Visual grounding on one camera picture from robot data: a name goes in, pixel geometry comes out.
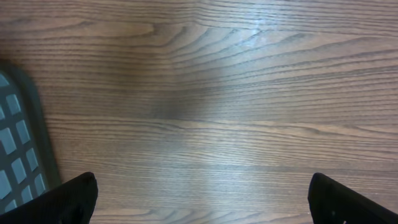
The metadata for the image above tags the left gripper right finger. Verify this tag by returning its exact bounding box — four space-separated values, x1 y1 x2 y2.
308 172 397 224

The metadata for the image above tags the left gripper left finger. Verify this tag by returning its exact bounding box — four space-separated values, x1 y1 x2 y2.
1 172 98 224

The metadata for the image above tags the grey plastic shopping basket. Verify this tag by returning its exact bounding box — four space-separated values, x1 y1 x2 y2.
1 62 62 213

